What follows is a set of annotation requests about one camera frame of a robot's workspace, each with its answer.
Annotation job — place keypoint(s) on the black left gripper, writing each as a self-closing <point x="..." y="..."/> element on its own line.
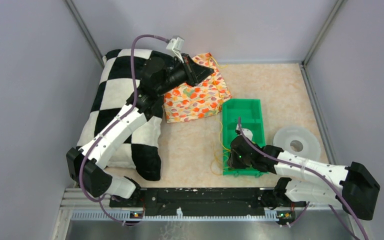
<point x="195" y="73"/>

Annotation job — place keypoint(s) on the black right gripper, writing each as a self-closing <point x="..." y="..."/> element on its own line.
<point x="233" y="162"/>

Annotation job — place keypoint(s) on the white perforated cable spool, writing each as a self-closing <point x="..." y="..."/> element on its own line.
<point x="298" y="140"/>

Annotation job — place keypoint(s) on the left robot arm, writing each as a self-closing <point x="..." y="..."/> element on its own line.
<point x="86" y="165"/>

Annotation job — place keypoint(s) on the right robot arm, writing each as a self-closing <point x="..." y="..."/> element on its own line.
<point x="303" y="180"/>

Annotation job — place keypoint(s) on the floral orange fabric pouch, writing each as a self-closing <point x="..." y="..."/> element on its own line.
<point x="185" y="103"/>

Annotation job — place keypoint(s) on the green plastic compartment bin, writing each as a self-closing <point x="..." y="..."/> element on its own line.
<point x="250" y="112"/>

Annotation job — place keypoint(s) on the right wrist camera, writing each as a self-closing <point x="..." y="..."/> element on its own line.
<point x="244" y="131"/>

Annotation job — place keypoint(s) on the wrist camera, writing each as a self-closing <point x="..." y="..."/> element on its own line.
<point x="175" y="45"/>
<point x="244" y="131"/>

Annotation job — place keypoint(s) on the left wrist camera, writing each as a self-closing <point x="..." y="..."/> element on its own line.
<point x="175" y="45"/>

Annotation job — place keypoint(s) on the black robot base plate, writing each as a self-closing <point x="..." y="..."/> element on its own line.
<point x="205" y="202"/>

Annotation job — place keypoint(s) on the aluminium frame rail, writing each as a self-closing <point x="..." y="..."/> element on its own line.
<point x="82" y="219"/>

